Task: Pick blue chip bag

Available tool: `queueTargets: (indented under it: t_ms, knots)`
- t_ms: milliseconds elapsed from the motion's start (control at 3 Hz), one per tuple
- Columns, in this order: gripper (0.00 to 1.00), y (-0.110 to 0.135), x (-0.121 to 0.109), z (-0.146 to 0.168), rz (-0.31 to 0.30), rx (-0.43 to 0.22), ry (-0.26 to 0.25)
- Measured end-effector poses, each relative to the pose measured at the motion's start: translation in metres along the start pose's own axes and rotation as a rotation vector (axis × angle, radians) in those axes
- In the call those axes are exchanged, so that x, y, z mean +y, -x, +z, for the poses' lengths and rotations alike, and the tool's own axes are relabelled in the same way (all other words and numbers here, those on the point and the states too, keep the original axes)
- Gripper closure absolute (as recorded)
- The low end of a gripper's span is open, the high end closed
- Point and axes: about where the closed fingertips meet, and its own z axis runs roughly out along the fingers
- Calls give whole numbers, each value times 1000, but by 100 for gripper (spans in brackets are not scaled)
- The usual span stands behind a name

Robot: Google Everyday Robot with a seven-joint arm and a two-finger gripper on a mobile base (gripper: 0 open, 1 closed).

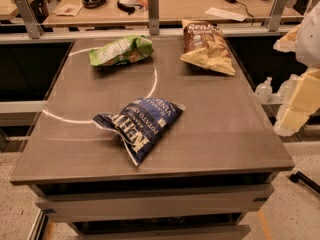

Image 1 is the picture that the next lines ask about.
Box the green chip bag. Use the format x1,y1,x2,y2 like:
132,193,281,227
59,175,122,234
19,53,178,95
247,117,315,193
88,35,154,66

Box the left metal bracket post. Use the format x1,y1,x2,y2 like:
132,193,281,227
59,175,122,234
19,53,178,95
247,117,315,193
14,0,43,39

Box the right metal bracket post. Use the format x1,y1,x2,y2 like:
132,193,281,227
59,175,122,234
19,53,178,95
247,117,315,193
265,0,287,32

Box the black sunglasses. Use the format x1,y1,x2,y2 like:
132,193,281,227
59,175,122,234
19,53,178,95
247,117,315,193
117,1,144,15

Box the black chair leg caster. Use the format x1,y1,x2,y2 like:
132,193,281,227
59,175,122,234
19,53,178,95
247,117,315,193
289,171,320,194

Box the white rounded gripper body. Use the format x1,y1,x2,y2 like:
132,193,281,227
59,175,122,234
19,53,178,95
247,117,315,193
296,1,320,68

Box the brown yellow chip bag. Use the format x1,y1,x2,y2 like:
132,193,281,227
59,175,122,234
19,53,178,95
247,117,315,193
180,20,235,76

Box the small printed card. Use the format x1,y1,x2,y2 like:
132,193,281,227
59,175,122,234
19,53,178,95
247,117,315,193
54,4,82,16

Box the wooden background desk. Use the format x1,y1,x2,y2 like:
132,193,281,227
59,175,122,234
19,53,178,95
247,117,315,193
42,0,304,27

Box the middle metal bracket post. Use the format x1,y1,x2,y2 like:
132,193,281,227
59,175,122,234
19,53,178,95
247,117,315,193
148,0,160,35

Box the blue potato chip bag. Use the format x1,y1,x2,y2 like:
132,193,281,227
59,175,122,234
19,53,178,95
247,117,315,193
93,98,185,166

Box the white paper sheet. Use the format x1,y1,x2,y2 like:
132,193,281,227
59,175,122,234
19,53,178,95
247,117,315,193
206,7,246,22

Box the table drawer front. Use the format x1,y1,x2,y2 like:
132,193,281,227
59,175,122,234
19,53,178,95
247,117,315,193
36,184,274,222

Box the metal bracket post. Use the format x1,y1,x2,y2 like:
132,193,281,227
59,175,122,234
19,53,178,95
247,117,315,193
14,0,43,39
265,0,287,32
148,0,160,35

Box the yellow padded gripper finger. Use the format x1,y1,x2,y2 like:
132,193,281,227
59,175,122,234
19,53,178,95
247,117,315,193
273,68,320,137
273,25,301,53

